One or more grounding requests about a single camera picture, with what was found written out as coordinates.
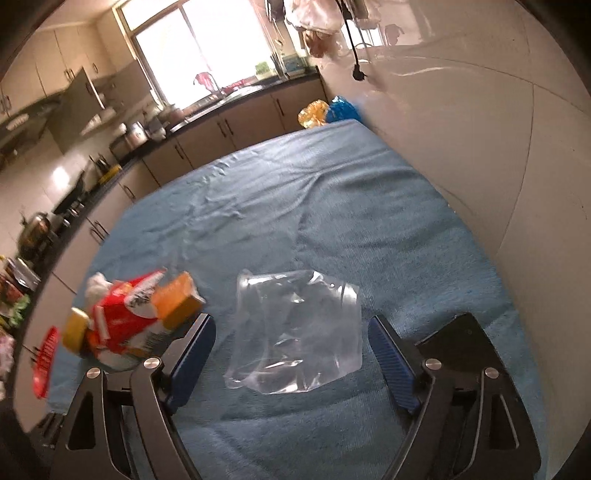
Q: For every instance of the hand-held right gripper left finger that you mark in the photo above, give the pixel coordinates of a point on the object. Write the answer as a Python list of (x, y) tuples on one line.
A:
[(191, 362)]

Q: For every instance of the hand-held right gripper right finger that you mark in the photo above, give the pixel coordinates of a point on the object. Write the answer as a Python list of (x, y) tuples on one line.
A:
[(392, 364)]

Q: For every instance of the orange box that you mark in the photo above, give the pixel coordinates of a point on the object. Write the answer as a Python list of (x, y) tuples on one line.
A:
[(178, 295)]

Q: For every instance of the red snack packet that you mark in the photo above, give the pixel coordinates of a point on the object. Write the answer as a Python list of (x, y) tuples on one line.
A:
[(121, 321)]

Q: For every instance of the clear plastic bag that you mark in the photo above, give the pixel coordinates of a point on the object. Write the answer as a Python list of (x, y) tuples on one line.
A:
[(295, 332)]

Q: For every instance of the yellow round object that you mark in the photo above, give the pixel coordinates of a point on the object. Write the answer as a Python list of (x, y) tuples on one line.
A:
[(76, 330)]

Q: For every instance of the white tissue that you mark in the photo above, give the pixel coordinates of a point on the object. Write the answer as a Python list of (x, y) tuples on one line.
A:
[(98, 286)]

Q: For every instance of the red plastic basket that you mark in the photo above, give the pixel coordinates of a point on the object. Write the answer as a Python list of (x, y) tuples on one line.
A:
[(44, 364)]

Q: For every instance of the blue table cloth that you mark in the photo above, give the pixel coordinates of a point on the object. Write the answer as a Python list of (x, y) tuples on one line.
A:
[(323, 207)]

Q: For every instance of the black frying pan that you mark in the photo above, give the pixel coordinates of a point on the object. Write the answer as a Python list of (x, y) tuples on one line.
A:
[(71, 196)]

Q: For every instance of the yellow item on counter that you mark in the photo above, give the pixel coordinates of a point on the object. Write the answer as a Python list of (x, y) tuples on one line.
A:
[(111, 173)]

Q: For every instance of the steel wok with lid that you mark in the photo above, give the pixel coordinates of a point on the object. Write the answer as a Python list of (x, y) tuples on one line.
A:
[(32, 229)]

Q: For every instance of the steel cooking pot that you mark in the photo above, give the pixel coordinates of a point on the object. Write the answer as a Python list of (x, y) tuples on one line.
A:
[(136, 134)]

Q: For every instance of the beige base cabinets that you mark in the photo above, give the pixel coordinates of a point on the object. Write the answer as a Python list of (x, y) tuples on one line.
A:
[(244, 122)]

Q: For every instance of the blue plastic bag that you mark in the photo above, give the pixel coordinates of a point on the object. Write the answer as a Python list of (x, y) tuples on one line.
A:
[(344, 109)]

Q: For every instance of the orange plastic bag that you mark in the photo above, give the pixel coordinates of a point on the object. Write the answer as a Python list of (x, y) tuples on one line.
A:
[(313, 114)]

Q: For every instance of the range hood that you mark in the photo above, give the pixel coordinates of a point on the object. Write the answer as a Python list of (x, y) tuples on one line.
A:
[(76, 110)]

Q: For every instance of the sink faucet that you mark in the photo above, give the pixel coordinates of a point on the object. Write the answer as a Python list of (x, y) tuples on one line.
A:
[(206, 82)]

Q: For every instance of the kitchen window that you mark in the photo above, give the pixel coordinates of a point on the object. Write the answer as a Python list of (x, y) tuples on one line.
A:
[(207, 46)]

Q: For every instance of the hanging plastic bags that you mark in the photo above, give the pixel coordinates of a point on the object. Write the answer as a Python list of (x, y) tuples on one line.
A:
[(318, 27)]

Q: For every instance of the beige wall cabinets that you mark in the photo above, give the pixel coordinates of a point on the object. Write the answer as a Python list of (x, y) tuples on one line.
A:
[(51, 60)]

